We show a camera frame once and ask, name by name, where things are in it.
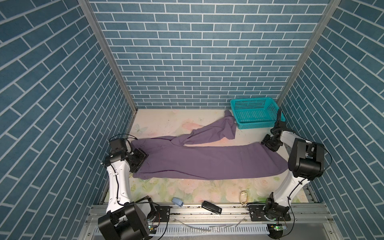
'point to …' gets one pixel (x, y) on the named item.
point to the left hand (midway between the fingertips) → (145, 156)
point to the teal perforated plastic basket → (256, 112)
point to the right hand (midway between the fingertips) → (265, 142)
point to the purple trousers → (171, 156)
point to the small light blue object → (177, 201)
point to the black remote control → (211, 207)
